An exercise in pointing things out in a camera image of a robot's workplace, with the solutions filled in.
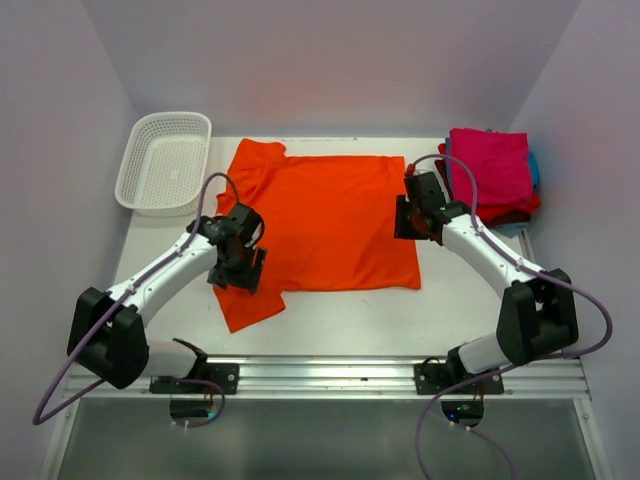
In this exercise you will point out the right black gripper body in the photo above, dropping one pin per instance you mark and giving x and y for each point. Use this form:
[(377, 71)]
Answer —
[(406, 220)]

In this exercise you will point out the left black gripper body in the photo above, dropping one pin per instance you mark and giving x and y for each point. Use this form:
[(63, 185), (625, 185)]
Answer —
[(243, 271)]

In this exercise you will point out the orange t shirt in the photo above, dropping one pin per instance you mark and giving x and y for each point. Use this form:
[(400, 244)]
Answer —
[(329, 226)]

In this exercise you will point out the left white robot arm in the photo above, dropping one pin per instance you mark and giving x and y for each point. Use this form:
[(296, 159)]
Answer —
[(108, 334)]

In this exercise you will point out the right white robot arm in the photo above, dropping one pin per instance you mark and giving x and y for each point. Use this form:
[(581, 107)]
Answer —
[(537, 317)]

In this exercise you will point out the magenta folded t shirt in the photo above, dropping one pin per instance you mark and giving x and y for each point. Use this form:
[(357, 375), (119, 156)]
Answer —
[(492, 167)]

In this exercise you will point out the dark red folded t shirt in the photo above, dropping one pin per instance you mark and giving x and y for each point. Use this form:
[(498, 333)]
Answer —
[(492, 216)]

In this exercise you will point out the white plastic basket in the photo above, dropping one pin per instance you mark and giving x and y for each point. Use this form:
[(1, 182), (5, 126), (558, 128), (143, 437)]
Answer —
[(164, 164)]

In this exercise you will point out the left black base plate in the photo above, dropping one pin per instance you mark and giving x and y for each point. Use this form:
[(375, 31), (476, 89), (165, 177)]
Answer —
[(222, 375)]

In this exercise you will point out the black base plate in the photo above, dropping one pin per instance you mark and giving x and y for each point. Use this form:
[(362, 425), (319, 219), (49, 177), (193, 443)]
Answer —
[(431, 378), (222, 375)]

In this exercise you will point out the aluminium mounting rail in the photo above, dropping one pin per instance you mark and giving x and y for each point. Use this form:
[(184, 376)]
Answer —
[(387, 377)]

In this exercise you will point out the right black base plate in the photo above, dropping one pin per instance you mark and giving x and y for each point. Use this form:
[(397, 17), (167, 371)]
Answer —
[(431, 378)]

